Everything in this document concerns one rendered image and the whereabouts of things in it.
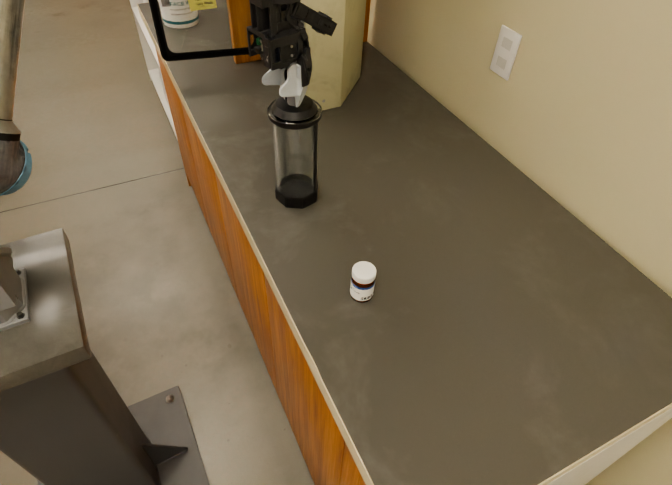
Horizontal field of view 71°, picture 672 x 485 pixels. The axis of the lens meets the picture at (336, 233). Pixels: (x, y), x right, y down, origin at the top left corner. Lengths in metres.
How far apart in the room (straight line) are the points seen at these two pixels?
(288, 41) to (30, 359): 0.68
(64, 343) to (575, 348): 0.89
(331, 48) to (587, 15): 0.60
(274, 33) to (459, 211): 0.56
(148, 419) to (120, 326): 0.45
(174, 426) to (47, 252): 0.93
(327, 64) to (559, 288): 0.81
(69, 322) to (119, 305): 1.24
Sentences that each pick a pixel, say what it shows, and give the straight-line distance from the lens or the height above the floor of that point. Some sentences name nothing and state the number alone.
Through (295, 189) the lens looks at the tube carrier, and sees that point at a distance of 1.04.
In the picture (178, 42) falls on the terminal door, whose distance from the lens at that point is 1.59.
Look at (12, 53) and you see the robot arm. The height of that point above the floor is 1.27.
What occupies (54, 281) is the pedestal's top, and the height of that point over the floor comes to 0.94.
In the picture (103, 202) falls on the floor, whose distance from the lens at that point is 2.71.
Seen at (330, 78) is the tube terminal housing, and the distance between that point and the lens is 1.37.
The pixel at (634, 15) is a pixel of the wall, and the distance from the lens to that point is 1.10.
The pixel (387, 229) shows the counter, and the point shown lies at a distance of 1.04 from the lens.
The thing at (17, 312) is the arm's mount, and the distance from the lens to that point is 1.01.
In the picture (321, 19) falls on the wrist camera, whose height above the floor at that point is 1.33.
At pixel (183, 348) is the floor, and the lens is 2.00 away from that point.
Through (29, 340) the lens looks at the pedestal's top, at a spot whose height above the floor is 0.94.
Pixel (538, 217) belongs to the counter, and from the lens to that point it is 1.17.
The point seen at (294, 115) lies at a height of 1.18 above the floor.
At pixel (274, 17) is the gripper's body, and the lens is 0.85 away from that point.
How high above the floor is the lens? 1.66
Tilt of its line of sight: 45 degrees down
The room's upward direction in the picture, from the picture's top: 3 degrees clockwise
